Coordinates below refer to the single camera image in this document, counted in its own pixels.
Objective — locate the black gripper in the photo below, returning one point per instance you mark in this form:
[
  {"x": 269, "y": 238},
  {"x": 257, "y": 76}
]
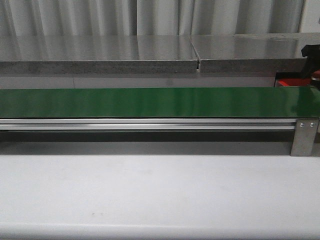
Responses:
[{"x": 312, "y": 64}]

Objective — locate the red mushroom push button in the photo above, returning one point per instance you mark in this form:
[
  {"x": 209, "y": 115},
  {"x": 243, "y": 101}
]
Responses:
[{"x": 315, "y": 79}]

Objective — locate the red plastic bin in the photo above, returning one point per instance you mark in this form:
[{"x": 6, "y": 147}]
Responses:
[{"x": 295, "y": 82}]

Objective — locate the green conveyor belt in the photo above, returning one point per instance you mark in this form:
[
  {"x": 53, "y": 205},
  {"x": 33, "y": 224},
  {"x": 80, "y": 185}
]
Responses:
[{"x": 175, "y": 102}]

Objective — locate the right grey stone counter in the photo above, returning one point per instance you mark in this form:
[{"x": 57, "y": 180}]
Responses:
[{"x": 267, "y": 54}]

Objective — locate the grey stone counter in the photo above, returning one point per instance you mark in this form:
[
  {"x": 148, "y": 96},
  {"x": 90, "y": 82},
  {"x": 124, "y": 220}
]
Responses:
[
  {"x": 267, "y": 54},
  {"x": 97, "y": 55}
]

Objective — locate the left grey stone counter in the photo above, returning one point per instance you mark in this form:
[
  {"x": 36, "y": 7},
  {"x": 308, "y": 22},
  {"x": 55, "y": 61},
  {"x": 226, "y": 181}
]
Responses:
[{"x": 97, "y": 55}]

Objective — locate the grey pleated curtain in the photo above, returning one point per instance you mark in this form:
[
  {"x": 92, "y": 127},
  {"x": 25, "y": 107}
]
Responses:
[{"x": 148, "y": 17}]

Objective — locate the steel conveyor support bracket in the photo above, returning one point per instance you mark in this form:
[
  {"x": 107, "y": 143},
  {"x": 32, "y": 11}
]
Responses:
[{"x": 304, "y": 137}]

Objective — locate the aluminium conveyor side rail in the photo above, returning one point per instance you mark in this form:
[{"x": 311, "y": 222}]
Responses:
[{"x": 146, "y": 124}]

